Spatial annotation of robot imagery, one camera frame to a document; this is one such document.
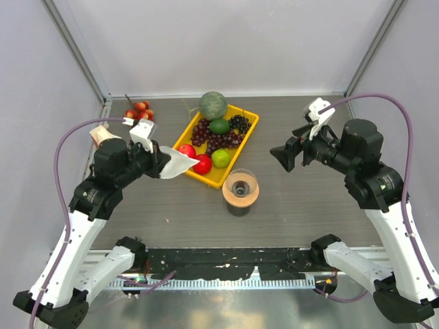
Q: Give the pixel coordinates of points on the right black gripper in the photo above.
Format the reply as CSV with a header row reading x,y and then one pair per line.
x,y
287,154

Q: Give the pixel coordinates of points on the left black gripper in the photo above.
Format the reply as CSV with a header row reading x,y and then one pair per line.
x,y
158,160

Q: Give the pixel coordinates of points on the white paper coffee filter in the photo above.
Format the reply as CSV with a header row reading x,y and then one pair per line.
x,y
178,164

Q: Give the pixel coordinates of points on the clear glass ribbed dripper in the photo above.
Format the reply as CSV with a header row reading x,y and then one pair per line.
x,y
241,182

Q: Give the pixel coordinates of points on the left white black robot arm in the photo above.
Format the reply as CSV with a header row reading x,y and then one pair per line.
x,y
62,295

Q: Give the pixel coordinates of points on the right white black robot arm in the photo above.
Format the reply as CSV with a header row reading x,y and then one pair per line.
x,y
402,293

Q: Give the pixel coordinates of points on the red apple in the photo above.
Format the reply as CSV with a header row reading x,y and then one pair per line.
x,y
188,150

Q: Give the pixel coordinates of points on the red grape bunch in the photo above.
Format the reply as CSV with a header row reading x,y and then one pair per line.
x,y
201,135

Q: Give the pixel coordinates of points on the red yellow cherry bunch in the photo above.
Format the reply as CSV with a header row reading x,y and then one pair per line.
x,y
138,110

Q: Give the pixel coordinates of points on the black grape bunch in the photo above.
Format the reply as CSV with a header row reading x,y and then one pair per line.
x,y
240,123

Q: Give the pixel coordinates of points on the yellow plastic tray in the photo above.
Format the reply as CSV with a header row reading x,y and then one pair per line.
x,y
216,176

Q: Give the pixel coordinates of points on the light green apple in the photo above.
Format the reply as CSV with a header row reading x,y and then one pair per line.
x,y
220,158

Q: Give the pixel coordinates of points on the dark green lime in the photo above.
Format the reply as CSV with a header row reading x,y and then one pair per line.
x,y
219,126

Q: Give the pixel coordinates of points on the green melon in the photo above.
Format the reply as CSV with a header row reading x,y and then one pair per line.
x,y
213,105

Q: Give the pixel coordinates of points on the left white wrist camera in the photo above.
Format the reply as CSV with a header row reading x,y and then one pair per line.
x,y
141,132

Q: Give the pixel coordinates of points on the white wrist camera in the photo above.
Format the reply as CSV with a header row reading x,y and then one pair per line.
x,y
318,113
141,132

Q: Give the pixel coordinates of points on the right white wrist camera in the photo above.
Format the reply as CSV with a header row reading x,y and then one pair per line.
x,y
318,113

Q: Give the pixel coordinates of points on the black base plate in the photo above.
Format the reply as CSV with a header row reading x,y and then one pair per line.
x,y
273,263

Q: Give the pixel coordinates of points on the white slotted cable duct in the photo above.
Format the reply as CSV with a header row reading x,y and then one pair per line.
x,y
253,283

